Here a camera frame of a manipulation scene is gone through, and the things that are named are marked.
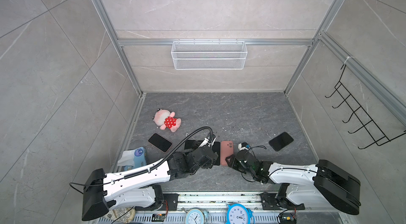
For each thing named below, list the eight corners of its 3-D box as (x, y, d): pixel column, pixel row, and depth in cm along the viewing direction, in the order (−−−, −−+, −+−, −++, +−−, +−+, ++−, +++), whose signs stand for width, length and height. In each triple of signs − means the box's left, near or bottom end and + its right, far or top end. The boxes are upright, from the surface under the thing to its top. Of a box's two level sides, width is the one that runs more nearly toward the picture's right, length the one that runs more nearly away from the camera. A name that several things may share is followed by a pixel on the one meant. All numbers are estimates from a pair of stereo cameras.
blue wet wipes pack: (122, 171, 85) (117, 167, 80) (123, 156, 90) (118, 151, 85) (146, 165, 87) (142, 160, 82) (146, 150, 93) (142, 145, 87)
